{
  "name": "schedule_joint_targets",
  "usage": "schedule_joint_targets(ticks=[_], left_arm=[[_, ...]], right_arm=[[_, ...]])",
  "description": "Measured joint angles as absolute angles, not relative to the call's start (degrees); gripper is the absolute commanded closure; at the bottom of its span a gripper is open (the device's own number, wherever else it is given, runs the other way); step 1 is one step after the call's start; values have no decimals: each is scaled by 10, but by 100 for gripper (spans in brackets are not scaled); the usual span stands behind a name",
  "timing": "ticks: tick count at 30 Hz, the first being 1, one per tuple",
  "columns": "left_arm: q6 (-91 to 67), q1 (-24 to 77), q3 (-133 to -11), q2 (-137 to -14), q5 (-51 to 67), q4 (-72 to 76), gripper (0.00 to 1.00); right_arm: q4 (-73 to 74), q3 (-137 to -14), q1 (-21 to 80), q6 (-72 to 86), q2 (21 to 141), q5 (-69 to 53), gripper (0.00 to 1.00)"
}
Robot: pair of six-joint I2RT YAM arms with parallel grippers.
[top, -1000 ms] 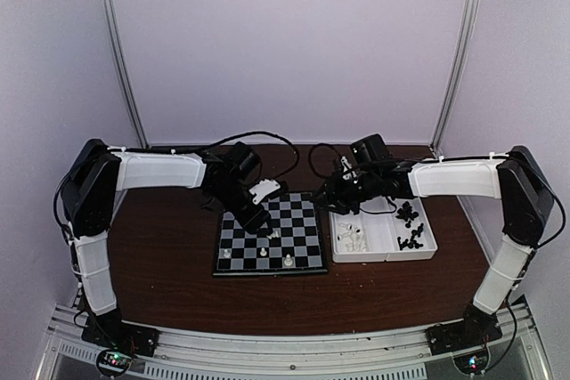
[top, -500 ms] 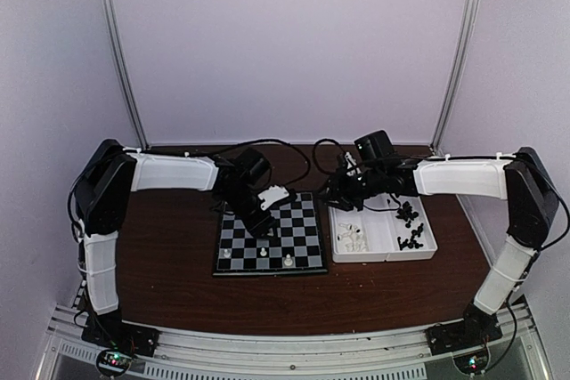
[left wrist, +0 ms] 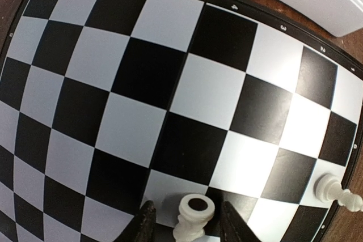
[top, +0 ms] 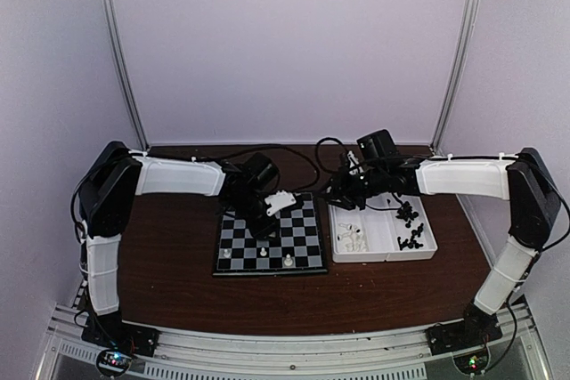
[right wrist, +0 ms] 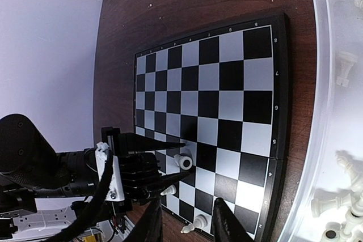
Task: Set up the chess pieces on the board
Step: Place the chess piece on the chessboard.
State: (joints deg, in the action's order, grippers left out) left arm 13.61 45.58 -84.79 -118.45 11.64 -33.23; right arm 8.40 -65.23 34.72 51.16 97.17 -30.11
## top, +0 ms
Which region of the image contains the black cable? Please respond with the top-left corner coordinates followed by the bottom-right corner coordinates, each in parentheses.
top-left (315, 137), bottom-right (570, 354)
top-left (66, 143), bottom-right (322, 239)

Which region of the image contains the black chess pieces lower pile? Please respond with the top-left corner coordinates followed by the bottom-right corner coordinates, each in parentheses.
top-left (397, 223), bottom-right (424, 251)

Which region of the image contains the right controller board with LEDs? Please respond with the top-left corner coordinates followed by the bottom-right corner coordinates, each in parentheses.
top-left (453, 350), bottom-right (490, 376)

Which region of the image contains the aluminium front rail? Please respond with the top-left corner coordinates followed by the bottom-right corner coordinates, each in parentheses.
top-left (31, 303), bottom-right (554, 379)

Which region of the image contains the white divided plastic tray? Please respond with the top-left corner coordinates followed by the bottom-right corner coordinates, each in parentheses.
top-left (329, 194), bottom-right (438, 263)

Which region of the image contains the left black cable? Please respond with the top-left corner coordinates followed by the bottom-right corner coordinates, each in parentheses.
top-left (66, 143), bottom-right (322, 239)

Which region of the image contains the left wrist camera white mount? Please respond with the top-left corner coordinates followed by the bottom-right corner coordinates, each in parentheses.
top-left (264, 190), bottom-right (297, 216)

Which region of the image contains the black chess pieces upper pile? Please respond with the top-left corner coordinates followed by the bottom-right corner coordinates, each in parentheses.
top-left (395, 201), bottom-right (419, 228)

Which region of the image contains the aluminium frame post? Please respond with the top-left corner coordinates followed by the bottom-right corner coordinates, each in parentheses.
top-left (101, 0), bottom-right (150, 150)
top-left (430, 0), bottom-right (480, 152)

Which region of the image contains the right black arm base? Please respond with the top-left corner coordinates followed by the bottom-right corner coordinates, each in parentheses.
top-left (426, 303), bottom-right (502, 355)

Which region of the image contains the left controller board with LEDs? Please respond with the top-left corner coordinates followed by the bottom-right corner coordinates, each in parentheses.
top-left (95, 349), bottom-right (134, 376)

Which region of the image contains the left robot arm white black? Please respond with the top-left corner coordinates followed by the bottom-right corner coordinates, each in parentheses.
top-left (77, 141), bottom-right (279, 348)

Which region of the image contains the white chess pieces lower pile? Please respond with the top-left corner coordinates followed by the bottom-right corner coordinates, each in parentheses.
top-left (336, 223), bottom-right (369, 253)

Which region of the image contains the right aluminium frame post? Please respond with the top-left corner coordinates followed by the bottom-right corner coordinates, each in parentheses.
top-left (430, 0), bottom-right (480, 152)

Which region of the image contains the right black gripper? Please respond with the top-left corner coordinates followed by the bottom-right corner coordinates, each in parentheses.
top-left (316, 165), bottom-right (387, 210)

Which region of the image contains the black grey chess board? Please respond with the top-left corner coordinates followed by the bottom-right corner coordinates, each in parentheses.
top-left (213, 192), bottom-right (328, 277)

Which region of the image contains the controller board with leds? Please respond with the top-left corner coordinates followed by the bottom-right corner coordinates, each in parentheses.
top-left (453, 350), bottom-right (490, 376)
top-left (95, 349), bottom-right (134, 376)

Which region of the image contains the left aluminium frame post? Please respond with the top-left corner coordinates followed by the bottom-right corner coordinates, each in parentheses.
top-left (101, 0), bottom-right (150, 150)

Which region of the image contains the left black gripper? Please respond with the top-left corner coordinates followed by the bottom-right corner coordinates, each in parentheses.
top-left (228, 191), bottom-right (281, 242)

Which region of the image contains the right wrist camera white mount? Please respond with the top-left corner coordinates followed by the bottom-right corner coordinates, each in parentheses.
top-left (340, 150), bottom-right (363, 175)

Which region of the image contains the right black cable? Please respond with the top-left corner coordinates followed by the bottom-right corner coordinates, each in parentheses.
top-left (315, 137), bottom-right (570, 354)

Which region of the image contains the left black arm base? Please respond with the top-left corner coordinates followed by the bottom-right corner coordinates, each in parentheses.
top-left (81, 311), bottom-right (159, 357)

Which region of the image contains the black chess pieces pile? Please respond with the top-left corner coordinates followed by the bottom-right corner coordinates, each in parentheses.
top-left (397, 223), bottom-right (424, 251)
top-left (395, 201), bottom-right (419, 228)

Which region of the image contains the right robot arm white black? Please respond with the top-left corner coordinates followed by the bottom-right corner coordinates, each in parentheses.
top-left (319, 130), bottom-right (569, 346)

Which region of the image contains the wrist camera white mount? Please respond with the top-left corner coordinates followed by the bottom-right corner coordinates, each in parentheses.
top-left (264, 190), bottom-right (297, 216)
top-left (340, 150), bottom-right (363, 175)

